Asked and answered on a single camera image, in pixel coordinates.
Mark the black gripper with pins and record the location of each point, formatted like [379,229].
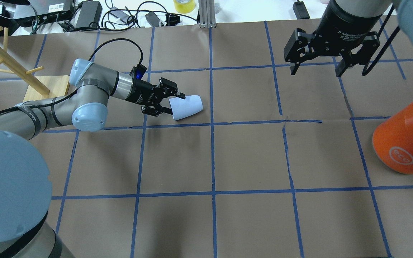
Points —
[139,94]
[336,22]

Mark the light blue cup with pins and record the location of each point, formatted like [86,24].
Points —
[183,108]

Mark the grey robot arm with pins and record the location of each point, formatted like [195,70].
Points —
[279,69]
[25,190]

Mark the orange eco cup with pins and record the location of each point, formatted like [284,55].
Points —
[392,141]

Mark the yellow tape roll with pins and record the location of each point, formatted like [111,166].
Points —
[184,6]

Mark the black power adapter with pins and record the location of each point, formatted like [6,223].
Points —
[89,14]

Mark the wooden mug tree stand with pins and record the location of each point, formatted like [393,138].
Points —
[39,87]

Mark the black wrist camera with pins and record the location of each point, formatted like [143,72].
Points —
[137,73]

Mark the aluminium frame post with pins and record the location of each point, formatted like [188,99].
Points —
[206,12]

